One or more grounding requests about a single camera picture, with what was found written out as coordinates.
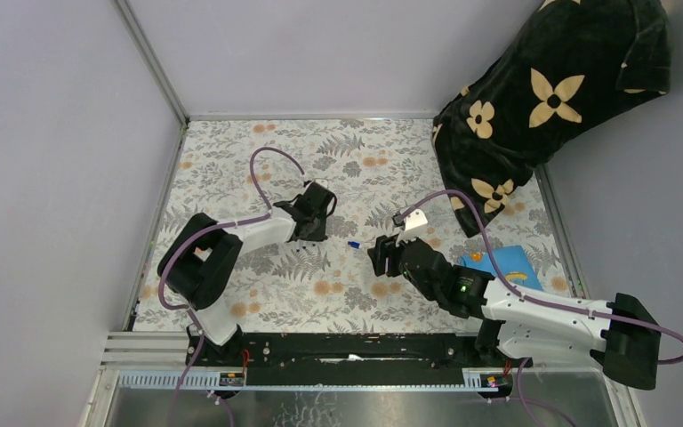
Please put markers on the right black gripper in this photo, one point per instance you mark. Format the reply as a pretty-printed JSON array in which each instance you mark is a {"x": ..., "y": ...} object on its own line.
[{"x": 386, "y": 248}]

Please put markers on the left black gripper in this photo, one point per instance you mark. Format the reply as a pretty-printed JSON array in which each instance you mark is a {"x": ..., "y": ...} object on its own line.
[{"x": 319, "y": 235}]

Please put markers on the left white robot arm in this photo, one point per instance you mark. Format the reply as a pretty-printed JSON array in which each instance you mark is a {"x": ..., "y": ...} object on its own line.
[{"x": 199, "y": 264}]

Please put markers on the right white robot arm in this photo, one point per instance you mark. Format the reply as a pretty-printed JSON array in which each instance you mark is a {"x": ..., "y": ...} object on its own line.
[{"x": 518, "y": 323}]

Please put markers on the floral patterned table mat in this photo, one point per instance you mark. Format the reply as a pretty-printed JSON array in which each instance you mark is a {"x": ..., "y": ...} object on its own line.
[{"x": 374, "y": 167}]

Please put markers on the blue folded cloth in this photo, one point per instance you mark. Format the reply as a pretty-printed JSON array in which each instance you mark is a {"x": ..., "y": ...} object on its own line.
[{"x": 512, "y": 261}]

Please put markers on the black floral blanket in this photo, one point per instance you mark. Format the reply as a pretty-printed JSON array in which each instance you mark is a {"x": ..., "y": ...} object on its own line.
[{"x": 572, "y": 66}]

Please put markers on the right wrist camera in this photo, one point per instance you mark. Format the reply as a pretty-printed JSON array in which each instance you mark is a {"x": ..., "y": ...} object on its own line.
[{"x": 413, "y": 225}]

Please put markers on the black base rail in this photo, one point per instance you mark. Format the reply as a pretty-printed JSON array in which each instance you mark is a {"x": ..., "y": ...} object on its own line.
[{"x": 419, "y": 360}]

